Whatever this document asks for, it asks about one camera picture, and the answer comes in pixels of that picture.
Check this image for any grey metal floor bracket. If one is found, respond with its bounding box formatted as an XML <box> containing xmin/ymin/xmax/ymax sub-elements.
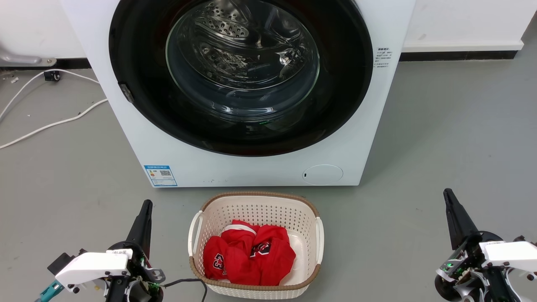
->
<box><xmin>0</xmin><ymin>45</ymin><xmax>57</xmax><ymax>68</ymax></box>

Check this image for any cream perforated laundry basket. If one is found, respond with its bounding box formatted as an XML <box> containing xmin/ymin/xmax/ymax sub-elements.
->
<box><xmin>188</xmin><ymin>192</ymin><xmax>325</xmax><ymax>300</ymax></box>

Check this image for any blue energy label sticker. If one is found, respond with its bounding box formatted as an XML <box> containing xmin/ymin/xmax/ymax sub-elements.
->
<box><xmin>144</xmin><ymin>165</ymin><xmax>178</xmax><ymax>187</ymax></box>

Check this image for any white front-load washing machine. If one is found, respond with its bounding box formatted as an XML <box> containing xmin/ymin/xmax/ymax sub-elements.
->
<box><xmin>60</xmin><ymin>0</ymin><xmax>417</xmax><ymax>188</ymax></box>

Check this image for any white floor cable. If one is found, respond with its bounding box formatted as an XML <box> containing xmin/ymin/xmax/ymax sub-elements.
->
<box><xmin>0</xmin><ymin>99</ymin><xmax>109</xmax><ymax>150</ymax></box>
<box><xmin>0</xmin><ymin>69</ymin><xmax>100</xmax><ymax>121</ymax></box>

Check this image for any black round glass washer door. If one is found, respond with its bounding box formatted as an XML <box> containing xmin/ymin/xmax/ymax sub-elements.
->
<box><xmin>108</xmin><ymin>0</ymin><xmax>373</xmax><ymax>157</ymax></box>

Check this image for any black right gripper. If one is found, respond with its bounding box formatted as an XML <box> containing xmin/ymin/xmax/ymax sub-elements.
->
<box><xmin>434</xmin><ymin>188</ymin><xmax>523</xmax><ymax>302</ymax></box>

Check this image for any small printed text sticker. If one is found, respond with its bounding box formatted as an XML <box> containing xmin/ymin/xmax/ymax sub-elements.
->
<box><xmin>373</xmin><ymin>47</ymin><xmax>393</xmax><ymax>69</ymax></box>

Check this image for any red basketball jersey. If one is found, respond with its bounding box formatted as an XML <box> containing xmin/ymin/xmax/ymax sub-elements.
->
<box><xmin>203</xmin><ymin>219</ymin><xmax>297</xmax><ymax>286</ymax></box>

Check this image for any stainless steel washer drum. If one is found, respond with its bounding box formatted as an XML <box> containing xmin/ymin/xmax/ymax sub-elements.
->
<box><xmin>168</xmin><ymin>0</ymin><xmax>319</xmax><ymax>120</ymax></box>

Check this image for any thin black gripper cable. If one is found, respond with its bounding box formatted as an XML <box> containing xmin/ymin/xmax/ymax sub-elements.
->
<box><xmin>162</xmin><ymin>278</ymin><xmax>208</xmax><ymax>302</ymax></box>

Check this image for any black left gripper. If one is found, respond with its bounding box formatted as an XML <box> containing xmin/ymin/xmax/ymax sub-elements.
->
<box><xmin>105</xmin><ymin>200</ymin><xmax>166</xmax><ymax>302</ymax></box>

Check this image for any round white filter cover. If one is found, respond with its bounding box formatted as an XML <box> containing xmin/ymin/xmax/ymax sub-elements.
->
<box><xmin>302</xmin><ymin>164</ymin><xmax>344</xmax><ymax>185</ymax></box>

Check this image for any grey metal door hinge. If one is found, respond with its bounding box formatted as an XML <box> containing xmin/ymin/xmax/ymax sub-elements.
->
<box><xmin>119</xmin><ymin>83</ymin><xmax>135</xmax><ymax>104</ymax></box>

